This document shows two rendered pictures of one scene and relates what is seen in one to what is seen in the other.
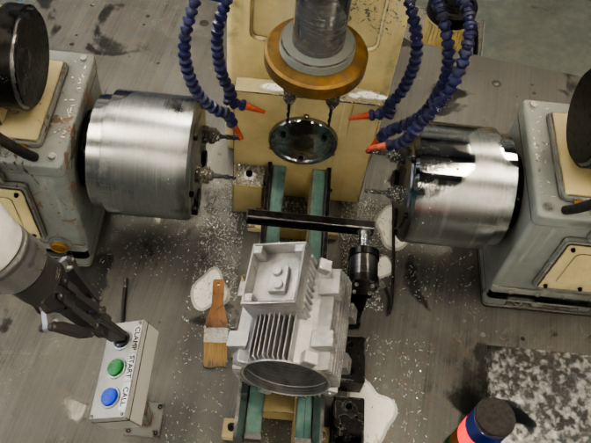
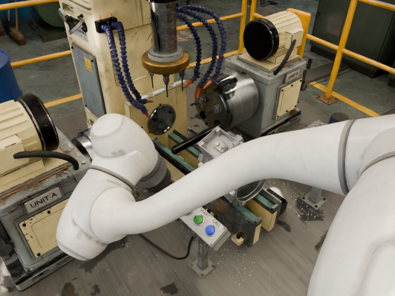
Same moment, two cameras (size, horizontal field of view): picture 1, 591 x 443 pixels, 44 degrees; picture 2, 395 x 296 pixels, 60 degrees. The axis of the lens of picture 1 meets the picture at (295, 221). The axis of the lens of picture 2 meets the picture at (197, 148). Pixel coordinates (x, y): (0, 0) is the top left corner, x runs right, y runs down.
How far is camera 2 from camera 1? 0.77 m
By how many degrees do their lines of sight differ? 31
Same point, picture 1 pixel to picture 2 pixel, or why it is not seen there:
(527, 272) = (270, 114)
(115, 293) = (133, 236)
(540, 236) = (271, 91)
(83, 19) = not seen: outside the picture
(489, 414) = (338, 117)
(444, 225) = (242, 106)
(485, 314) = not seen: hidden behind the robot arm
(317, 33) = (171, 39)
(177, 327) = (174, 226)
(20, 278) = (163, 165)
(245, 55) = (116, 98)
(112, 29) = not seen: hidden behind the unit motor
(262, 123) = (143, 119)
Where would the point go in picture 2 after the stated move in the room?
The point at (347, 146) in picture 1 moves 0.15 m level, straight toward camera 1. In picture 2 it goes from (178, 113) to (196, 128)
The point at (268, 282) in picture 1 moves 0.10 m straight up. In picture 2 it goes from (216, 151) to (217, 128)
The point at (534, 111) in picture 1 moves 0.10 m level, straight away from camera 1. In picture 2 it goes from (231, 59) to (225, 51)
